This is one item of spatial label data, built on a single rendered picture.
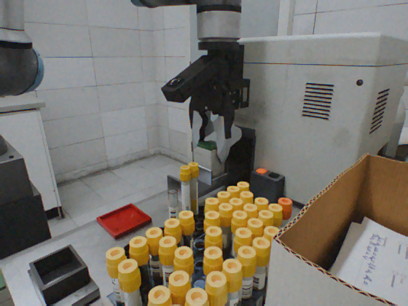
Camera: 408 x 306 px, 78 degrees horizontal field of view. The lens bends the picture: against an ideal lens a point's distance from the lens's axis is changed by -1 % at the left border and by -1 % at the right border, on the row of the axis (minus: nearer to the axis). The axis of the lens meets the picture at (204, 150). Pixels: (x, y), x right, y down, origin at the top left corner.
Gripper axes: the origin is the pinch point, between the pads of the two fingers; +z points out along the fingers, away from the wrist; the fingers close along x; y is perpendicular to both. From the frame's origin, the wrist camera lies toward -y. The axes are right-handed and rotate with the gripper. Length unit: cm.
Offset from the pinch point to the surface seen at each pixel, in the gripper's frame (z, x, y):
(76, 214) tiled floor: 97, 156, 16
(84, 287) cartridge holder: 7.6, -6.5, -27.7
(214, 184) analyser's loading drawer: 4.9, -3.1, -1.7
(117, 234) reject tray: 8.2, 0.5, -19.9
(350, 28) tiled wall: -33, 23, 141
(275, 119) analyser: -6.6, -8.3, 9.0
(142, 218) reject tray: 8.8, 2.3, -14.4
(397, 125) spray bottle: -2, -23, 45
